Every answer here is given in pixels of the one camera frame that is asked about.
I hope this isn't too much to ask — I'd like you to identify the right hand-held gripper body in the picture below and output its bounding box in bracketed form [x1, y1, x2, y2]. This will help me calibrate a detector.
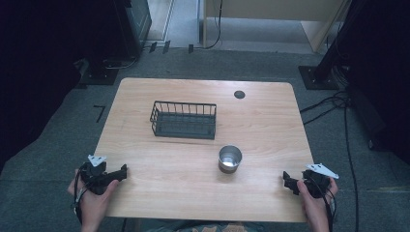
[302, 162, 340, 199]

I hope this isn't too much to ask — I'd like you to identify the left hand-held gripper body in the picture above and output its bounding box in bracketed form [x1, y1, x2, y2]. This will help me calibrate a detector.
[78, 154, 114, 196]

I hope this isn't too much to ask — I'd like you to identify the person's right hand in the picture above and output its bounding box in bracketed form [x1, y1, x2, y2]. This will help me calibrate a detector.
[296, 177, 339, 224]

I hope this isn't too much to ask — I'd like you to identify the person's left hand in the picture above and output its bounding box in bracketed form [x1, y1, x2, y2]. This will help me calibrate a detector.
[67, 168, 120, 225]

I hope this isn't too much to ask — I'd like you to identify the metal cup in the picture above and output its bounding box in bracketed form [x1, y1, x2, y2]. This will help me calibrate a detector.
[218, 144, 244, 175]

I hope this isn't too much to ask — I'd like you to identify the dark curtain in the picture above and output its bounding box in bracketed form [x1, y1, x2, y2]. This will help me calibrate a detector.
[335, 0, 410, 165]
[0, 0, 130, 175]

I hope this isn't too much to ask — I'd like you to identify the dark grey cabinet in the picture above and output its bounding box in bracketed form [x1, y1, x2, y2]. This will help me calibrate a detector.
[124, 0, 153, 60]

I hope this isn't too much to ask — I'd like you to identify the beige wooden cabinet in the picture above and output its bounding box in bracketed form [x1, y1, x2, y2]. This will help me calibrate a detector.
[202, 0, 353, 53]

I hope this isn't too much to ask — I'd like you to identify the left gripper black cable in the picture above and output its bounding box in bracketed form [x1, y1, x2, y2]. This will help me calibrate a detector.
[71, 163, 89, 224]

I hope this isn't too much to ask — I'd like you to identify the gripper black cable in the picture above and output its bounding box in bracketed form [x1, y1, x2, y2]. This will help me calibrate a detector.
[308, 177, 338, 232]
[71, 163, 89, 224]

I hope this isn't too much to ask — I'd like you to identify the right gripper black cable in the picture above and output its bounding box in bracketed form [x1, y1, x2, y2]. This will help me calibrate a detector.
[308, 177, 338, 232]

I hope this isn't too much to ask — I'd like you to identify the black floor cable bundle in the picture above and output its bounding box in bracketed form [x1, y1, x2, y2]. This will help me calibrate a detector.
[299, 90, 361, 232]

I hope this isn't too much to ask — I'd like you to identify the black wire basket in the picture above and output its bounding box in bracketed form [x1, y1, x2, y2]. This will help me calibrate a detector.
[149, 100, 218, 141]

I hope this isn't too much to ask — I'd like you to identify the black stand with base plate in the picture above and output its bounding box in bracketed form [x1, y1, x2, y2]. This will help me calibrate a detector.
[75, 57, 121, 89]
[297, 0, 366, 91]

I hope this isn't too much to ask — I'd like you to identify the thin black hanging cable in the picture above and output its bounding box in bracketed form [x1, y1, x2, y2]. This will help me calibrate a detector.
[202, 0, 224, 51]

